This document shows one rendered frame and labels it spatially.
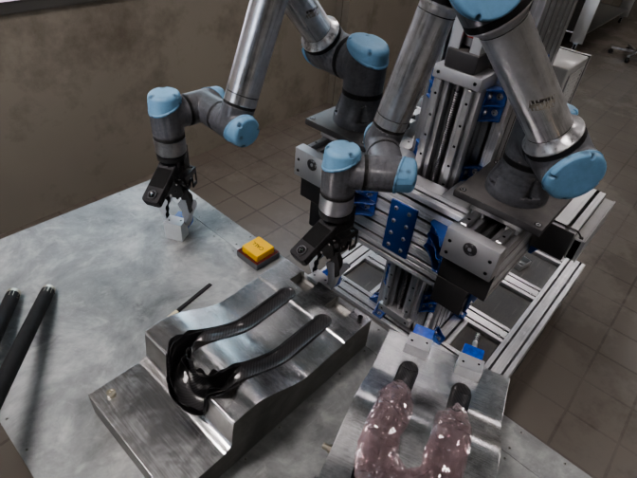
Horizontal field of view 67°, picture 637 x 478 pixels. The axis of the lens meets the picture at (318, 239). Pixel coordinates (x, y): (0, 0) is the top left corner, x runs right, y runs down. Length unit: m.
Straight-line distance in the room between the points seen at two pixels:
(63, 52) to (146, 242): 1.51
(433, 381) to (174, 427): 0.50
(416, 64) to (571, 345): 1.76
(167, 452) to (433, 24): 0.89
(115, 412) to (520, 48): 0.93
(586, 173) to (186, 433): 0.87
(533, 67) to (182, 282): 0.89
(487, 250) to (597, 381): 1.37
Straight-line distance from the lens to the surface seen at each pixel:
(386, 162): 0.99
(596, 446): 2.23
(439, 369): 1.05
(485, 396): 1.04
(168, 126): 1.18
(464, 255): 1.18
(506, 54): 0.91
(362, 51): 1.34
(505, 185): 1.21
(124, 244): 1.38
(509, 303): 2.23
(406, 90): 1.04
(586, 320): 2.67
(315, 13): 1.35
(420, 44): 1.01
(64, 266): 1.36
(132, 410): 0.97
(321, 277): 1.17
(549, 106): 0.98
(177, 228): 1.33
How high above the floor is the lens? 1.66
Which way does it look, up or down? 39 degrees down
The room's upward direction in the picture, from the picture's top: 6 degrees clockwise
